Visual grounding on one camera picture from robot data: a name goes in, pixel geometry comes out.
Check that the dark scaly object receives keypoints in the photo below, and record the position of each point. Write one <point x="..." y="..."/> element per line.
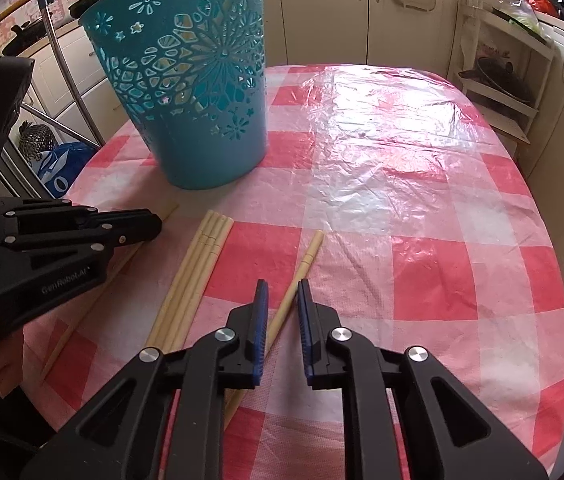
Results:
<point x="36" y="140"/>

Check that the red plastic bag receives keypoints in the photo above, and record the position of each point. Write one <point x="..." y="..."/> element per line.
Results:
<point x="542" y="2"/>

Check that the black pot lid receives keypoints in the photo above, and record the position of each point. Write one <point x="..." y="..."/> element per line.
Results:
<point x="89" y="5"/>

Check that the person's left hand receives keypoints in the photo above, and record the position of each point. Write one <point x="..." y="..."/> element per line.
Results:
<point x="7" y="365"/>

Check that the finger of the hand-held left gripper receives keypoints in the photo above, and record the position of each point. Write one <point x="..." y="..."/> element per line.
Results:
<point x="137" y="221"/>
<point x="132" y="238"/>

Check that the red white checkered tablecloth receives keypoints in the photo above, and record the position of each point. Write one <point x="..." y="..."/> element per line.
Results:
<point x="387" y="210"/>

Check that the cream cabinet under stove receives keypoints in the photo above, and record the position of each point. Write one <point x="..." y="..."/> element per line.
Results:
<point x="37" y="75"/>

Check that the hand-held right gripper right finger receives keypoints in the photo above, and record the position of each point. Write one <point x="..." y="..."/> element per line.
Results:
<point x="305" y="330"/>

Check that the bundle of bamboo chopsticks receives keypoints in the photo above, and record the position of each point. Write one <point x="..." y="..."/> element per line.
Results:
<point x="197" y="260"/>

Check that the small white storage shelf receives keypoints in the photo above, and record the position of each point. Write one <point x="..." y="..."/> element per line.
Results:
<point x="537" y="55"/>

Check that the cream base cabinet row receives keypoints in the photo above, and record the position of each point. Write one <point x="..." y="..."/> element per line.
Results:
<point x="322" y="10"/>

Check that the black wok on stove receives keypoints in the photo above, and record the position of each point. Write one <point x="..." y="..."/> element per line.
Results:
<point x="4" y="15"/>

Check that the black frying pan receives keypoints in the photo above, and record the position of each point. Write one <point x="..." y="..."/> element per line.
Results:
<point x="499" y="80"/>

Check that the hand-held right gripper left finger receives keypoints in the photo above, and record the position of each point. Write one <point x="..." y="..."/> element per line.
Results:
<point x="260" y="330"/>

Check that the blue perforated plastic bucket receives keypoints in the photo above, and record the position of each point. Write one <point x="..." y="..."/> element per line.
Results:
<point x="187" y="110"/>

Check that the blue printed plastic bag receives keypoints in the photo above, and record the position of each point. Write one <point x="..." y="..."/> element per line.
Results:
<point x="64" y="170"/>

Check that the single bamboo chopstick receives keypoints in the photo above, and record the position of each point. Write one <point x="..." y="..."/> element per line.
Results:
<point x="77" y="325"/>
<point x="307" y="260"/>

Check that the bag of green vegetables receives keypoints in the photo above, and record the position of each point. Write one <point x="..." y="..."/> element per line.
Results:
<point x="519" y="15"/>

